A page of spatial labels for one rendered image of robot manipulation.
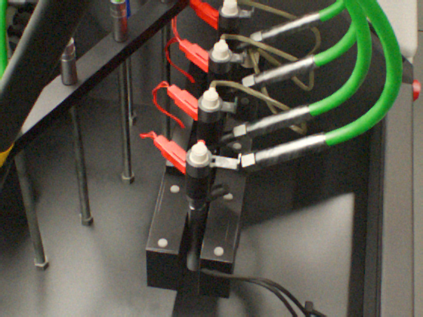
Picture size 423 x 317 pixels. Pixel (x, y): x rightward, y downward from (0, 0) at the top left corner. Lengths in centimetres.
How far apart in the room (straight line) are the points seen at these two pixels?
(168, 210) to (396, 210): 28
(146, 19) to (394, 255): 41
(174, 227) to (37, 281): 23
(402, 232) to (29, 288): 47
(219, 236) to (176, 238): 5
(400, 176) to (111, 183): 40
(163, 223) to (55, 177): 29
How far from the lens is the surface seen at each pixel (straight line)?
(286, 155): 86
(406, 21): 127
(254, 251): 115
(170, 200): 100
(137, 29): 103
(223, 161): 90
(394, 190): 109
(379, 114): 81
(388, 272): 101
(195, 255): 103
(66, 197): 120
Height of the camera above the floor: 178
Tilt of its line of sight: 50 degrees down
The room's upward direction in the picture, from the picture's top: 4 degrees clockwise
